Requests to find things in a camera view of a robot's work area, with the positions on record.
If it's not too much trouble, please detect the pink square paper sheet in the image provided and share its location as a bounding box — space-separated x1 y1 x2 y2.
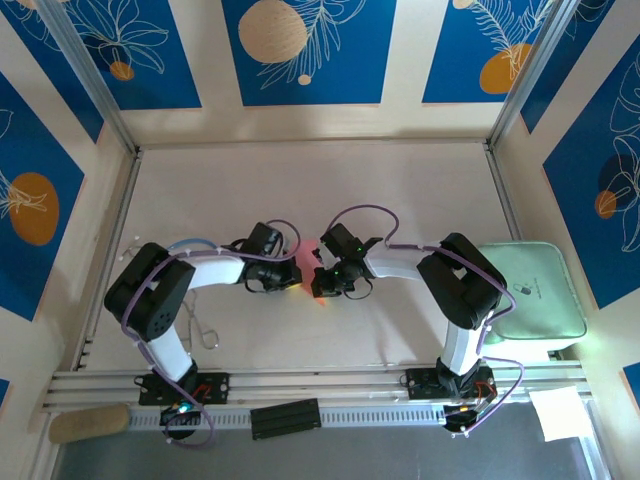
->
295 238 329 307

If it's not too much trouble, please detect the black slotted block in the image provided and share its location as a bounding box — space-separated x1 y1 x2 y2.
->
248 398 322 441

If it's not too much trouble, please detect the black controller board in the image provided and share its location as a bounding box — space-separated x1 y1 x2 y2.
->
159 405 202 441
443 405 484 434

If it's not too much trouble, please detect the mint green zip case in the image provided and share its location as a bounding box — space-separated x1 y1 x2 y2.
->
474 241 589 354

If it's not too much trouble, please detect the beige oval pad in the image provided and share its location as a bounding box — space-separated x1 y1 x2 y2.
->
48 404 132 445

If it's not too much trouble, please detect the white paper note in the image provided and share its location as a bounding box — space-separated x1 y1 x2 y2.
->
528 384 594 444

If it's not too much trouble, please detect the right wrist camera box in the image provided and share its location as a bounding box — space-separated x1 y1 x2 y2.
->
319 223 359 256

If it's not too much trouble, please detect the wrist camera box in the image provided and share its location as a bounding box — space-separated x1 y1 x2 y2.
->
319 223 359 256
244 222 285 257

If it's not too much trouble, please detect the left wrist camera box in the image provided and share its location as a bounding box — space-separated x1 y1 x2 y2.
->
244 222 285 257

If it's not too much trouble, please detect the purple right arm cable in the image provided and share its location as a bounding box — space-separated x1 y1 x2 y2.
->
327 203 526 436

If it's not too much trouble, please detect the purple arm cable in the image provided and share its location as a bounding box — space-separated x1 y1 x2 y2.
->
121 219 302 449
327 203 526 436

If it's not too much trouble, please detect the long aluminium table rail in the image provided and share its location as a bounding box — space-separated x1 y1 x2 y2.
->
42 367 594 414

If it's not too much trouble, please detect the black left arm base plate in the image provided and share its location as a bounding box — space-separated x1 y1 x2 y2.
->
137 372 231 406

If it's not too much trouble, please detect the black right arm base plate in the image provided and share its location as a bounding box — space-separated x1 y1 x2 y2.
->
402 367 499 401

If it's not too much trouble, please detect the grey slotted cable duct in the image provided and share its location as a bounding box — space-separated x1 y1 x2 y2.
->
128 403 449 430

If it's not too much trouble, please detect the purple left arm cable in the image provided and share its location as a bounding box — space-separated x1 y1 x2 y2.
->
121 219 302 449

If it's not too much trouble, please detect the aluminium side rail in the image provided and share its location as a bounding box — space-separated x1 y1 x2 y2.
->
484 142 524 246
72 149 144 372

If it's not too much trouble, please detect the blue floral wall poster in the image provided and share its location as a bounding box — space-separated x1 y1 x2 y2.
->
542 34 640 310
0 0 105 145
0 72 86 321
422 0 554 105
221 0 399 107
64 0 204 111
519 0 617 135

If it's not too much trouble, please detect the aluminium frame post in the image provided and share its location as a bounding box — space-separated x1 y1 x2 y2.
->
37 0 141 154
487 0 576 151

